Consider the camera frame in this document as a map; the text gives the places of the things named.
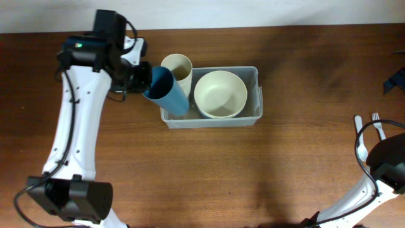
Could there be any cream cup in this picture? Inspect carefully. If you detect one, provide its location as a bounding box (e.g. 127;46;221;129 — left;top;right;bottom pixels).
161;54;192;98

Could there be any blue bowl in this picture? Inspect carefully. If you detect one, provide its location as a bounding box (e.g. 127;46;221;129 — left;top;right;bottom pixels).
197;107;243;119

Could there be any white plastic spoon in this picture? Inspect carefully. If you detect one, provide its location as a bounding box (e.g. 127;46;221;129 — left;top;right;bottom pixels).
354;115;368;162

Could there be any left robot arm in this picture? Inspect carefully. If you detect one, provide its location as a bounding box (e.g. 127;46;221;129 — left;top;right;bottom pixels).
24;9;152;227

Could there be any blue cup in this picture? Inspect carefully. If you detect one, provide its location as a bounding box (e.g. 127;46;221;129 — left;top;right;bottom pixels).
143;66;189;116

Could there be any clear plastic container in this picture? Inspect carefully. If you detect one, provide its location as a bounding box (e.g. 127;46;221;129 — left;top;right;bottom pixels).
160;66;263;129

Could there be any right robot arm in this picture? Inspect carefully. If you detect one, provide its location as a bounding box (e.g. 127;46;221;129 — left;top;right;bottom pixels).
301;113;404;227

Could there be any white plastic fork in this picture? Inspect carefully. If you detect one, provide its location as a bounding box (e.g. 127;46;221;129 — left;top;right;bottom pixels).
371;113;386;141

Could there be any cream bowl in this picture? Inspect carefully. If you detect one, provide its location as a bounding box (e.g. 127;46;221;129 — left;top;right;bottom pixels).
194;70;247;119

